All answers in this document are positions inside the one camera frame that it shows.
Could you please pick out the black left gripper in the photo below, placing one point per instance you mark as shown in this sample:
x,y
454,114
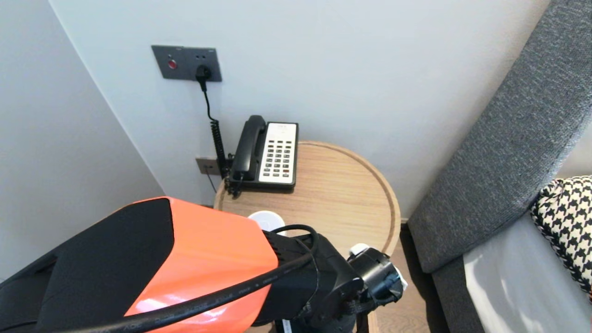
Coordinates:
x,y
377,273

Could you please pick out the white round puck lamp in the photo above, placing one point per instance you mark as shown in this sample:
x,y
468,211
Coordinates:
x,y
267,219

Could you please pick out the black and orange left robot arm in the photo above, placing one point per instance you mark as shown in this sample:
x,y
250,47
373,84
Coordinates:
x,y
162,268

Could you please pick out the round wooden side table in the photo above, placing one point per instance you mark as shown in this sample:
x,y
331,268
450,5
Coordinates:
x,y
342,194

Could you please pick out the white bed sheet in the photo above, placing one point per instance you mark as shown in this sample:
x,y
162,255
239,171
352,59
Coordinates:
x,y
522,286

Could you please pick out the black and white desk telephone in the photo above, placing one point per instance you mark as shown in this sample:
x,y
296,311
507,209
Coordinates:
x,y
280,157

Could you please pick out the black telephone handset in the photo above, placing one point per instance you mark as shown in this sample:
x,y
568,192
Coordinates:
x,y
249,147

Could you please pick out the thin black telephone line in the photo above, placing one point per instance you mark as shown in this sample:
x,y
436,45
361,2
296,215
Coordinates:
x,y
212,182

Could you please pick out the grey upholstered headboard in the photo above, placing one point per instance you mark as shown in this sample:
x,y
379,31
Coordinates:
x,y
508,138

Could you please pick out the houndstooth black white pillow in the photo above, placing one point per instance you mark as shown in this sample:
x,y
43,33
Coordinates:
x,y
566,222

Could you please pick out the grey upholstered bed frame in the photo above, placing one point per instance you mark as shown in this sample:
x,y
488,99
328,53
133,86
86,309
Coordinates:
x,y
455,300

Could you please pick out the beige low wall socket plate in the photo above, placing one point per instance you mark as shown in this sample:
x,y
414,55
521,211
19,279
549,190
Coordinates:
x,y
203,165

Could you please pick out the grey wall power socket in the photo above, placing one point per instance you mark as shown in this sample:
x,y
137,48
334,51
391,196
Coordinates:
x,y
202,58

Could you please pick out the grey wall switch panel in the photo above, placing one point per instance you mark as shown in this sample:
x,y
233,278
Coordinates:
x,y
169,63

